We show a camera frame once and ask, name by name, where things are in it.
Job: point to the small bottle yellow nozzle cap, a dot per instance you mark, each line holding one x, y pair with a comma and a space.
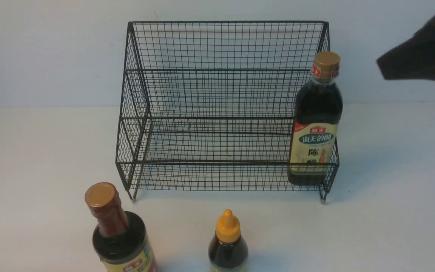
228, 250

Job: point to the vinegar bottle beige label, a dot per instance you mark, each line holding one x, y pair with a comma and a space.
318, 110

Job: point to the soy sauce bottle red label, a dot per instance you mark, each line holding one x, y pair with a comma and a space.
120, 238

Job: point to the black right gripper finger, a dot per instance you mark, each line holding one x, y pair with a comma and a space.
413, 59

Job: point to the black wire mesh rack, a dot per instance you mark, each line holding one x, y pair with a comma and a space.
208, 105

